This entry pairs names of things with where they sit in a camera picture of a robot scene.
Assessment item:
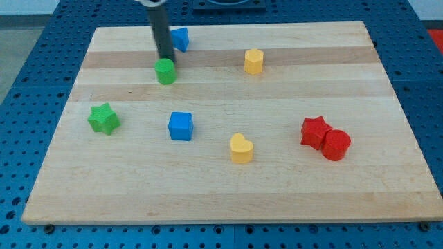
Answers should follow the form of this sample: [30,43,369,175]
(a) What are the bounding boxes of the green cylinder block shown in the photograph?
[154,58,177,84]

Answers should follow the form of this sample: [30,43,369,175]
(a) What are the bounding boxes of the yellow hexagon block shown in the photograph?
[244,48,264,75]

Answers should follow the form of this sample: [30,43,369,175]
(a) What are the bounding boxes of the yellow heart block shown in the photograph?
[230,133,254,164]

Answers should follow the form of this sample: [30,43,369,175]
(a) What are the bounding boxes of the green star block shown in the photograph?
[87,102,120,135]

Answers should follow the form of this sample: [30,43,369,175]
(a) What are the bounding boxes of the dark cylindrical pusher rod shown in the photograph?
[147,3,176,62]

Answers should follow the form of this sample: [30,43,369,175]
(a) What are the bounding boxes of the wooden board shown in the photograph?
[22,21,442,225]

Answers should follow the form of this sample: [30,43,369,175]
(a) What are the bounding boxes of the blue triangle block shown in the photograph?
[171,28,190,53]

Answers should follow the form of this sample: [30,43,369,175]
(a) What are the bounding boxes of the silver ring rod holder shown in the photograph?
[135,0,167,7]

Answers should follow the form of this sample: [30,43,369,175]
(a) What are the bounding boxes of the blue cube block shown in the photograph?
[168,112,194,141]

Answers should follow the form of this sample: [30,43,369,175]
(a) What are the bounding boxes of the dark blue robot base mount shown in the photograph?
[192,0,266,12]

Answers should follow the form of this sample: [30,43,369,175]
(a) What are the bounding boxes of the red cylinder block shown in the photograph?
[321,130,352,161]

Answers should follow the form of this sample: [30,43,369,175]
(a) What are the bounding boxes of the red star block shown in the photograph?
[300,116,333,150]

